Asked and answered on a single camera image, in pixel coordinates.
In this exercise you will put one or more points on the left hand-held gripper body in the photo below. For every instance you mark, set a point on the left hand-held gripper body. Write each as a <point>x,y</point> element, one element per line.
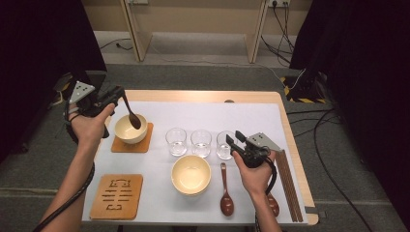
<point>81,92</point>

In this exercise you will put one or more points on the cream bowl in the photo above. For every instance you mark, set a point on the cream bowl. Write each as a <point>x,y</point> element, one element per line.
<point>125,132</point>
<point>191,175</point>

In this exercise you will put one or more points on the person's right hand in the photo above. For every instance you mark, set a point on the person's right hand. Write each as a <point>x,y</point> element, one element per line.
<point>257,180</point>

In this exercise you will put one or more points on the white wall outlet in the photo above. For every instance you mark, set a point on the white wall outlet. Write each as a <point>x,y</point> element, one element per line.
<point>138,1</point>
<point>280,3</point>

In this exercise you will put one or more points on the dark curtain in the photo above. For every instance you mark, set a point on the dark curtain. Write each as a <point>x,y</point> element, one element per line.
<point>370,64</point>
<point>38,48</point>

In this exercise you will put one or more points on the wooden cutout coaster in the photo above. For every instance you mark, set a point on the wooden cutout coaster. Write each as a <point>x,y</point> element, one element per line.
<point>145,146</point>
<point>100,206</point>

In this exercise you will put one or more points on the light wooden desk frame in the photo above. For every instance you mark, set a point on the light wooden desk frame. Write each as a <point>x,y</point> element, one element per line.
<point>141,42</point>

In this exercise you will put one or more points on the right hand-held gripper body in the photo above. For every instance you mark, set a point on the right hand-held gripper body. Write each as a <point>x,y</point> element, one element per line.
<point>261,141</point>

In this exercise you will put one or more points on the person's left hand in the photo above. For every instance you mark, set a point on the person's left hand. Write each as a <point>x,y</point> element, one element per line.
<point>88,130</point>

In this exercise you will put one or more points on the brown wooden chopstick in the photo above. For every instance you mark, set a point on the brown wooden chopstick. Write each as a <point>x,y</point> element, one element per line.
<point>289,193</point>
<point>295,193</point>
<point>286,193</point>
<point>292,193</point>

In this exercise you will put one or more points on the clear drinking glass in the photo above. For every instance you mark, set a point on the clear drinking glass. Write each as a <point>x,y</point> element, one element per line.
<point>176,141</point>
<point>201,143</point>
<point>222,148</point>

